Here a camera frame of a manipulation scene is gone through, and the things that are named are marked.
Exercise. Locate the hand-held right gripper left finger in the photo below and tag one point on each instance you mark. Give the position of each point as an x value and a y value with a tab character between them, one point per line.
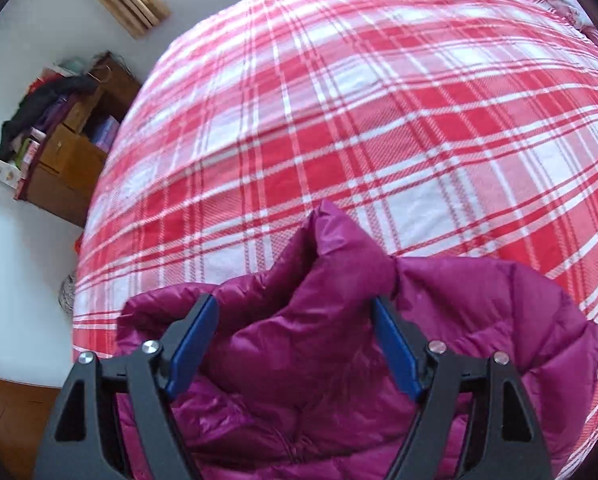
194	350

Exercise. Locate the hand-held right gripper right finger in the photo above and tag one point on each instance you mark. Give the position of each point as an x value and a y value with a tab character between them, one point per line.
396	350

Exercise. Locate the magenta down jacket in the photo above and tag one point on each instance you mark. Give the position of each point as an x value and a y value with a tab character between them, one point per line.
299	360

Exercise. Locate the grey woven basket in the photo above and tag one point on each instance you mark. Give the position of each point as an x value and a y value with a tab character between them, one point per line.
68	292

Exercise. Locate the red plaid bed sheet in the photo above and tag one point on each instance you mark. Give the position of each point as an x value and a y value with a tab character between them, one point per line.
354	135

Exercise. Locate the wooden bedside cabinet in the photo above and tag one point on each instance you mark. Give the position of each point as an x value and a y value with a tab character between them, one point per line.
71	160

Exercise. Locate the white printed box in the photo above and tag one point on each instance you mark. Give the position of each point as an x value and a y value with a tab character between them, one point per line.
6	174

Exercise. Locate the black clothing pile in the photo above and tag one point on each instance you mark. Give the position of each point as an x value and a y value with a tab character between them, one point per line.
34	105

